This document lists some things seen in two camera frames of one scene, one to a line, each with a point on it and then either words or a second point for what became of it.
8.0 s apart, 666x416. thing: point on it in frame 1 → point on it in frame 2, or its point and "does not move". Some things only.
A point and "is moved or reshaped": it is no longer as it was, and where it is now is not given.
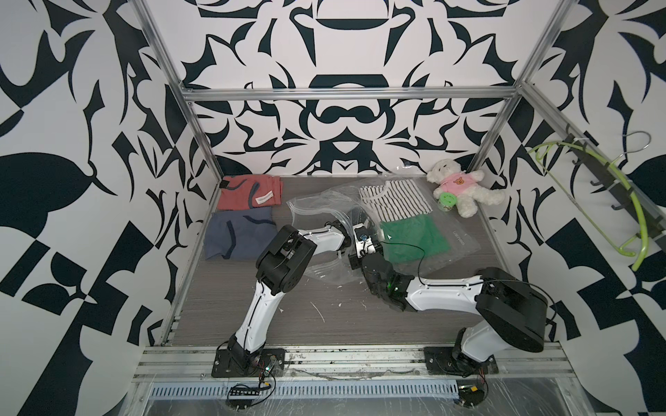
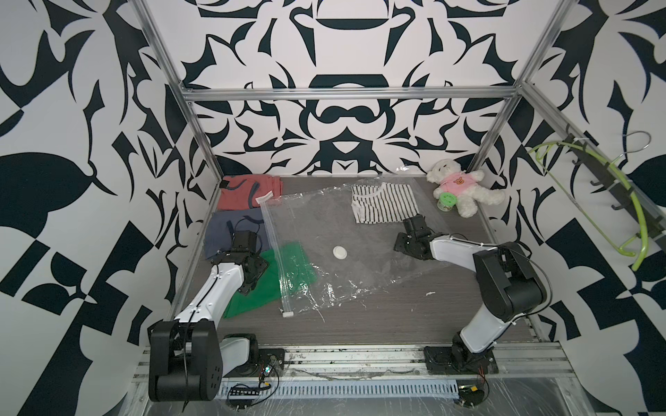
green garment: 414,239 is moved or reshaped
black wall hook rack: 624,196 does not move
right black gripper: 352,260 → 399,242
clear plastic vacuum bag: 404,218 is moved or reshaped
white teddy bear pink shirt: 453,178 does not move
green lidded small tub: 447,200 does not move
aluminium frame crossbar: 349,93 does not move
